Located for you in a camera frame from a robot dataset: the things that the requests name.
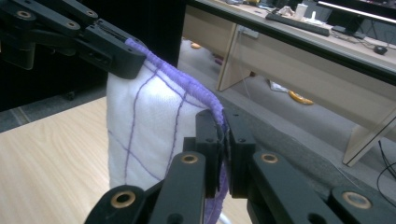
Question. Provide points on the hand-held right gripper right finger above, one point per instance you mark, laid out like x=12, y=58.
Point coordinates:
x=239, y=149

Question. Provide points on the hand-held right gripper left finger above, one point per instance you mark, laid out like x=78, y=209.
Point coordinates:
x=207, y=146

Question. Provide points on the white cloth with purple trim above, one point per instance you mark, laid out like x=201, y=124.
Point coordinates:
x=149, y=124

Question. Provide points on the white paper scrap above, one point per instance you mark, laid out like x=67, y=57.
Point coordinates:
x=278, y=86

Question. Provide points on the yellow item on floor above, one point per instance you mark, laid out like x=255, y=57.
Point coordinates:
x=300, y=98

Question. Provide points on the small orange item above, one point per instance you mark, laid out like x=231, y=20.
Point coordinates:
x=195, y=45

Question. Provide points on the light wooden desk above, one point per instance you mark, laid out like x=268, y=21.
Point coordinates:
x=311, y=71

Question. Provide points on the black keyboard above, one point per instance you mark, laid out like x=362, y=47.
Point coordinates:
x=295, y=23

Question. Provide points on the white cup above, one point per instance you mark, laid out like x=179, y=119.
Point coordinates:
x=301, y=11

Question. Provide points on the black computer mouse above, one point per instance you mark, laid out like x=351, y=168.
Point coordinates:
x=380, y=50

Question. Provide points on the black monitor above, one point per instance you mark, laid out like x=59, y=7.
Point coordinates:
x=361, y=15

